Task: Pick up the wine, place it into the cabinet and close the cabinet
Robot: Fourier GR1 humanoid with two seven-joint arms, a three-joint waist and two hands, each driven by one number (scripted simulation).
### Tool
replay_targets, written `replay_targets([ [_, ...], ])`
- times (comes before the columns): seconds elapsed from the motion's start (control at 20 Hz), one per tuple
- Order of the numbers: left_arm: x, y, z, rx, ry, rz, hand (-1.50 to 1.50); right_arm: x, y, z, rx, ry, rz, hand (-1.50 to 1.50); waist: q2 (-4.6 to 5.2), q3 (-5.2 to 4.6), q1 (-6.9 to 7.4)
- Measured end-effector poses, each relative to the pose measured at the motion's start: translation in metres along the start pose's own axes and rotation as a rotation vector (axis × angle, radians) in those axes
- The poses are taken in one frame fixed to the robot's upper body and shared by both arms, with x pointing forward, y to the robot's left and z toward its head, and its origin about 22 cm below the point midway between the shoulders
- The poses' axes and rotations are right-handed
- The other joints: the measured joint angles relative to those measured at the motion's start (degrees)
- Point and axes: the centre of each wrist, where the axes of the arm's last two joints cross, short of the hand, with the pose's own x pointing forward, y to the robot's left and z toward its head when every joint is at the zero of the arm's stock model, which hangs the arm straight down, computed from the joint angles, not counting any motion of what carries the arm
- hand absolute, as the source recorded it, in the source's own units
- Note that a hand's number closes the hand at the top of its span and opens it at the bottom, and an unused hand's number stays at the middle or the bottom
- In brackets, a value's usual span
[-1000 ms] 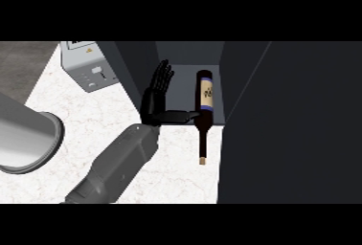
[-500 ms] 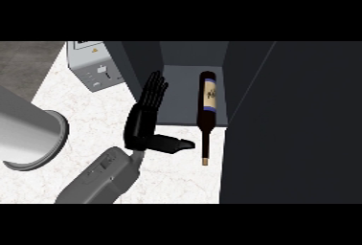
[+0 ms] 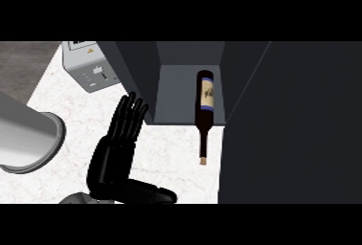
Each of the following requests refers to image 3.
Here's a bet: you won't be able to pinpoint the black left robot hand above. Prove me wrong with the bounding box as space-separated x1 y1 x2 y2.
85 91 180 205

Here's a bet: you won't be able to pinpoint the dark wine bottle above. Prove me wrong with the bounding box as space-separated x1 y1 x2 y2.
194 69 216 167

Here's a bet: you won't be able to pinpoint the dark grey cabinet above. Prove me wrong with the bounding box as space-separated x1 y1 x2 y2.
97 40 274 126

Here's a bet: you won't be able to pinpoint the pale grey appliance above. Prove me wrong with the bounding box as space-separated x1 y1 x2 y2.
61 40 122 94

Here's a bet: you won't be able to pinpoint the dark grey cabinet door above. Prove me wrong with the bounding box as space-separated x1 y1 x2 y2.
216 40 362 205

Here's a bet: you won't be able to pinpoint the grey metal pot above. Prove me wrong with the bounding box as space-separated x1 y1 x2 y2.
0 92 67 175

